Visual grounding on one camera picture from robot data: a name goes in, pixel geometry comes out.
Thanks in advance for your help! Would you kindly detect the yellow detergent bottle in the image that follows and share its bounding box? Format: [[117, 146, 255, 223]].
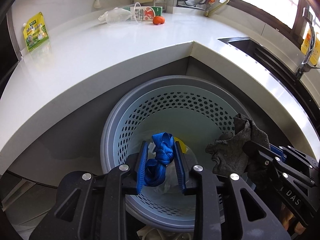
[[300, 28, 320, 67]]

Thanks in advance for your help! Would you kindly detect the dark grey cloth rag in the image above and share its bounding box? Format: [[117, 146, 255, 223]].
[[205, 113, 270, 176]]

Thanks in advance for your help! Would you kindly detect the yellow gas hose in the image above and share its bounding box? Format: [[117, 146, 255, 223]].
[[204, 0, 230, 18]]

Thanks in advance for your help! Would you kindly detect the yellow green refill pouch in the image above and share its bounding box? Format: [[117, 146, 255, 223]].
[[23, 12, 49, 52]]

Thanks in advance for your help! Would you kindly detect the grey perforated trash bin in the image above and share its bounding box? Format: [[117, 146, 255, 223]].
[[100, 75, 247, 232]]

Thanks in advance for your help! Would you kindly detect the yellow plastic lid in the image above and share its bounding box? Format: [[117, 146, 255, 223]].
[[174, 137, 188, 154]]

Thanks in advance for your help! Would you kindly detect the clear plastic bag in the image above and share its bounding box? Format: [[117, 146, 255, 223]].
[[153, 146, 197, 195]]

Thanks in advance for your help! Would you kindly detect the green white milk carton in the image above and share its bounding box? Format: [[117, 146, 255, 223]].
[[129, 3, 163, 22]]

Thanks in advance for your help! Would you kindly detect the chrome sink faucet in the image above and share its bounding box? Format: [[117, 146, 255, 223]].
[[295, 8, 319, 80]]

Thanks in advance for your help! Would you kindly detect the black kitchen sink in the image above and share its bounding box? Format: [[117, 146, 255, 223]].
[[217, 36, 320, 120]]

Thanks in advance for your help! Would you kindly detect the window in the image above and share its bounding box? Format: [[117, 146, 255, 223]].
[[229, 0, 309, 40]]

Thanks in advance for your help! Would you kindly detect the orange peel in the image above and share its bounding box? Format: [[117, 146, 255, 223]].
[[152, 16, 165, 25]]

